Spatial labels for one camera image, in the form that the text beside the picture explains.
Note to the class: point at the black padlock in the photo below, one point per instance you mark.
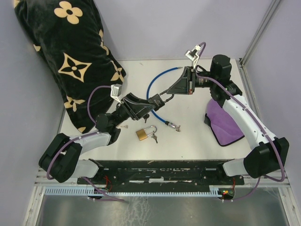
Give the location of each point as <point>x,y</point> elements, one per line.
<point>157,101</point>

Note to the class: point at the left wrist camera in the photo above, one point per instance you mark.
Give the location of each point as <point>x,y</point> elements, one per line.
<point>116,90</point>

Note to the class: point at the long-shackle brass padlock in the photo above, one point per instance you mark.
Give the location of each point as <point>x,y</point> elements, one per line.
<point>144,133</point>

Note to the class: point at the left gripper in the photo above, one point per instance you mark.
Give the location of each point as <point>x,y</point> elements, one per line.
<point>146,107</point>

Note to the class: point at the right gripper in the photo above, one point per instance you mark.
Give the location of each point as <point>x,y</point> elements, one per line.
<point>184,85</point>

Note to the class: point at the aluminium frame rail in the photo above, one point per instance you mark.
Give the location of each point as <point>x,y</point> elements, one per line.
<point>266,20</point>

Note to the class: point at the black floral plush pillow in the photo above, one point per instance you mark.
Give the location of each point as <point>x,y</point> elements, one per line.
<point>68,35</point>

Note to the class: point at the long padlock keys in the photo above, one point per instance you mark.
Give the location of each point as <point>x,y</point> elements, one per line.
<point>154,137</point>

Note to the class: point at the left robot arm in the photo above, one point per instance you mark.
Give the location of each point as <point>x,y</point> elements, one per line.
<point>61,159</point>

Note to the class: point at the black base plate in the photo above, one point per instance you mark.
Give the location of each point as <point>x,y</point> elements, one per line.
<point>159,176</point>

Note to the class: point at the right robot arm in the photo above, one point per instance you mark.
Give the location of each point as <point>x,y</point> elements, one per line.
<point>268,152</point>

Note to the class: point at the purple cloth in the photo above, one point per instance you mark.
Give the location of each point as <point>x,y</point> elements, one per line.
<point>223,127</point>

